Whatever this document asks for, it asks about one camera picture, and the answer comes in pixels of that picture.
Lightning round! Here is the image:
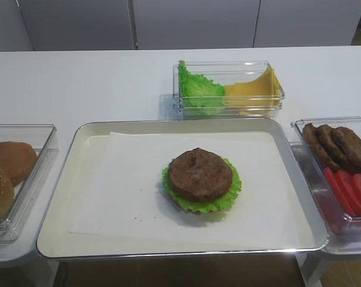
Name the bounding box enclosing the middle red tomato slice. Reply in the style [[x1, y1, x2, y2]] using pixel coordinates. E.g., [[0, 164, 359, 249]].
[[335, 170, 361, 216]]

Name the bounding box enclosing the green lettuce leaf under patty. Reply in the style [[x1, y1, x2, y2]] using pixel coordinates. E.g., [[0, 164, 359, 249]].
[[162, 158, 242, 213]]

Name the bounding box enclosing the clear box with lettuce cheese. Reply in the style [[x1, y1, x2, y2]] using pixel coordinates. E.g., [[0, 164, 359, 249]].
[[172, 60, 285, 119]]

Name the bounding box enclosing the clear box with patties tomatoes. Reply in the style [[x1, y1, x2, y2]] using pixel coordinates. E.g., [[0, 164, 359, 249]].
[[290, 116, 361, 237]]

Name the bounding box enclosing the white parchment paper sheet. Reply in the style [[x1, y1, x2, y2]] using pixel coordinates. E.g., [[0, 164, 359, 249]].
[[71, 132, 316, 250]]

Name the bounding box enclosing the clear box with buns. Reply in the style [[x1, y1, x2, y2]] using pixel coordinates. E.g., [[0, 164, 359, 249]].
[[0, 124, 59, 245]]

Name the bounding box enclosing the brown patty in box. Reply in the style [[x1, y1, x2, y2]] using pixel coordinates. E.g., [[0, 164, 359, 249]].
[[331, 127, 361, 173], [316, 124, 357, 174], [302, 123, 340, 172]]

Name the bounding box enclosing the green lettuce leaf in box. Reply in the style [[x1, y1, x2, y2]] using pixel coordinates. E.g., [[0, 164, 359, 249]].
[[178, 60, 225, 115]]

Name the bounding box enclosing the right brown patty in box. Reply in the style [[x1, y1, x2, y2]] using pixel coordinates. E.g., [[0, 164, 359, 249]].
[[331, 127, 361, 173]]

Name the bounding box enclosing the brown burger patty on lettuce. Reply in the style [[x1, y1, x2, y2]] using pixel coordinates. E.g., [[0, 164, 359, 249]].
[[167, 148, 233, 202]]

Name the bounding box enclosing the silver metal tray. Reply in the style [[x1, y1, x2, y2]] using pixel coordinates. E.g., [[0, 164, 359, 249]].
[[37, 118, 328, 259]]

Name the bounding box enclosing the left brown patty in box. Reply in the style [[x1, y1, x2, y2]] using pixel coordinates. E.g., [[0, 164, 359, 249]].
[[302, 123, 340, 172]]

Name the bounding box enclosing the middle brown patty in box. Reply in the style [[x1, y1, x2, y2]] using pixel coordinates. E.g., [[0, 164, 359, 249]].
[[316, 124, 357, 174]]

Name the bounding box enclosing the left red tomato slice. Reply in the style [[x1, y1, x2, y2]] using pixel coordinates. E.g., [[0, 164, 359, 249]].
[[323, 167, 356, 217]]

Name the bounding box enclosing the plain brown bun half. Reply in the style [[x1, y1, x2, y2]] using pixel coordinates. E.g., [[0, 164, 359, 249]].
[[0, 141, 37, 187]]

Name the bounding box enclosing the yellow cheese slice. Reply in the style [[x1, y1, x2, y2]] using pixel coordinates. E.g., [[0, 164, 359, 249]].
[[223, 68, 283, 116]]

